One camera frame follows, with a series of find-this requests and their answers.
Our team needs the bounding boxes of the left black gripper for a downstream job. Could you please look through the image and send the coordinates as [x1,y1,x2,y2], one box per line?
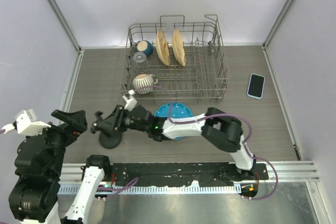
[29,107,88,175]

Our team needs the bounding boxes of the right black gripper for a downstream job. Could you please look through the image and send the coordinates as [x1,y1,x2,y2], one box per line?
[98,104,150,133]

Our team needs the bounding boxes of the black phone stand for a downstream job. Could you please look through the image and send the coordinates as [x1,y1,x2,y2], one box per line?
[90,112,123,150]

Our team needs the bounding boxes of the grey wire dish rack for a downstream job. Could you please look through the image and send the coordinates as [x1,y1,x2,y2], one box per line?
[120,14,230,102]

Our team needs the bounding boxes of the phone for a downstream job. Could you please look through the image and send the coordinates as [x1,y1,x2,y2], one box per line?
[247,73,265,99]

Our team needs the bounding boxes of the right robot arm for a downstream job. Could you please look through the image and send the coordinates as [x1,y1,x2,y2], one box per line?
[90,105,256,181]

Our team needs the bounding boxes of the striped ceramic mug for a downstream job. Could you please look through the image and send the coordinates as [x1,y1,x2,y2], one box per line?
[132,73,158,94]

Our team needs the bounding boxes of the clear glass cup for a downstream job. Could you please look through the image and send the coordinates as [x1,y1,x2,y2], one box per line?
[132,52,149,73]

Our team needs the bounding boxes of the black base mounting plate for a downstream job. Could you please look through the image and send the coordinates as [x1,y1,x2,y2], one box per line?
[110,162,269,187]

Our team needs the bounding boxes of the blue polka dot plate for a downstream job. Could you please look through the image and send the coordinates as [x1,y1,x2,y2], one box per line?
[148,102,202,141]

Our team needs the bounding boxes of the blue ceramic bowl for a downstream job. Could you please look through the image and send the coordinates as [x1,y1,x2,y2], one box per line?
[137,40,153,56]

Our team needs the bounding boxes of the left beige plate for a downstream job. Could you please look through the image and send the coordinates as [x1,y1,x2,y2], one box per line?
[155,30,170,66]

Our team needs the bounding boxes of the beige plate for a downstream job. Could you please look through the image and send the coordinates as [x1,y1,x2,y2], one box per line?
[172,28,186,67]
[155,30,170,66]

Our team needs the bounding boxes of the right beige plate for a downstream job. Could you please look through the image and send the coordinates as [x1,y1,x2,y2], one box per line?
[172,28,186,67]

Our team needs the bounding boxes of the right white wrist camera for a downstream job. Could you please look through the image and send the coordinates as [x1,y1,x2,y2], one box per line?
[122,90,137,111]

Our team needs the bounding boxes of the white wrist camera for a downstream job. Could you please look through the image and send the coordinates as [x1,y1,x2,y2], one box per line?
[1,109,51,136]
[122,90,137,111]

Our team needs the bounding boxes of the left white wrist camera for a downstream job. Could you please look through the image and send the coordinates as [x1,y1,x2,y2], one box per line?
[1,109,51,136]

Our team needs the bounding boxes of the white slotted cable duct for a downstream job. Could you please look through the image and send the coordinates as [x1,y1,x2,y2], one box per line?
[58,183,241,195]

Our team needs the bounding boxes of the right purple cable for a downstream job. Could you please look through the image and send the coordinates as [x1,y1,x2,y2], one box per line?
[134,84,279,201]

